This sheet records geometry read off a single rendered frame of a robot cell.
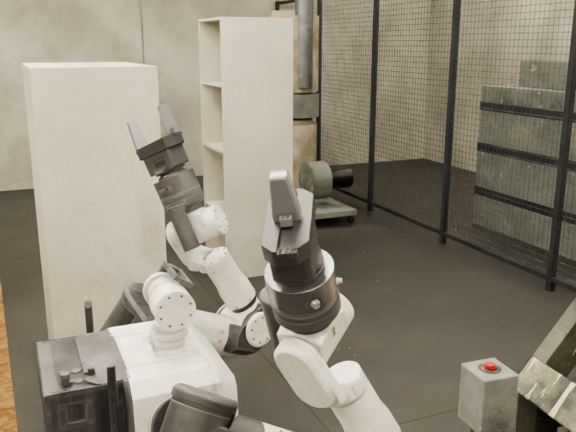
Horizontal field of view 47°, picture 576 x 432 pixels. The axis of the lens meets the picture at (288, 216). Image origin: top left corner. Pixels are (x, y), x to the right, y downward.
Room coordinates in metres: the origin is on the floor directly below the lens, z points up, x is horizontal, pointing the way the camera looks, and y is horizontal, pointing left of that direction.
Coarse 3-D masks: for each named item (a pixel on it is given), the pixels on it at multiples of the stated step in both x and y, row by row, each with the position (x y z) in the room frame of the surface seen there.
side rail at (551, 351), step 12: (564, 324) 1.92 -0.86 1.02; (552, 336) 1.92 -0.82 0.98; (564, 336) 1.88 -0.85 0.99; (540, 348) 1.91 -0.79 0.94; (552, 348) 1.88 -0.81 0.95; (564, 348) 1.88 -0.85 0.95; (540, 360) 1.88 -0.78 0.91; (552, 360) 1.87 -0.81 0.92; (564, 360) 1.88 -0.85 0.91; (564, 372) 1.89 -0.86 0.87
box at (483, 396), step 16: (464, 368) 1.81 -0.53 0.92; (496, 368) 1.80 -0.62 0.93; (464, 384) 1.81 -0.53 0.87; (480, 384) 1.73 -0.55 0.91; (496, 384) 1.73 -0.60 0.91; (512, 384) 1.75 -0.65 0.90; (464, 400) 1.80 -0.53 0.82; (480, 400) 1.73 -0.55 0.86; (496, 400) 1.73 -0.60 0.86; (512, 400) 1.75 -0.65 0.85; (464, 416) 1.80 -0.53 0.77; (480, 416) 1.72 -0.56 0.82; (496, 416) 1.73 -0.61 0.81; (512, 416) 1.75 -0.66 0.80
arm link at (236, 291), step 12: (216, 276) 1.36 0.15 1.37; (228, 276) 1.36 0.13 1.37; (240, 276) 1.38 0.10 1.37; (228, 288) 1.36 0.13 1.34; (240, 288) 1.37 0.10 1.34; (252, 288) 1.40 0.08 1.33; (228, 300) 1.37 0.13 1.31; (240, 300) 1.37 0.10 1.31; (252, 300) 1.39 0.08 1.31; (228, 312) 1.40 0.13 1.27; (240, 312) 1.38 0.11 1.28; (252, 312) 1.36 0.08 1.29; (240, 324) 1.35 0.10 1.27
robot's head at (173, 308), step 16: (144, 288) 1.06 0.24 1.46; (160, 288) 1.01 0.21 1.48; (176, 288) 1.00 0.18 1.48; (160, 304) 0.98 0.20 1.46; (176, 304) 0.99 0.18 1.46; (192, 304) 1.00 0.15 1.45; (160, 320) 0.98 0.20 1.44; (176, 320) 0.99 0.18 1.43; (160, 336) 1.01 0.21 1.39; (176, 336) 1.01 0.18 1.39
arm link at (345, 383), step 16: (288, 352) 0.77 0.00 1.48; (304, 352) 0.77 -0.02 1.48; (288, 368) 0.78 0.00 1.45; (304, 368) 0.77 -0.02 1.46; (320, 368) 0.77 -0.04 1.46; (336, 368) 0.86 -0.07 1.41; (352, 368) 0.84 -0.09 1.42; (304, 384) 0.78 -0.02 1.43; (320, 384) 0.77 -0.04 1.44; (336, 384) 0.78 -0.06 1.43; (352, 384) 0.80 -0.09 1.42; (368, 384) 0.83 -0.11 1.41; (304, 400) 0.80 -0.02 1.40; (320, 400) 0.78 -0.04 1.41; (336, 400) 0.78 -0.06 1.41; (352, 400) 0.80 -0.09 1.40
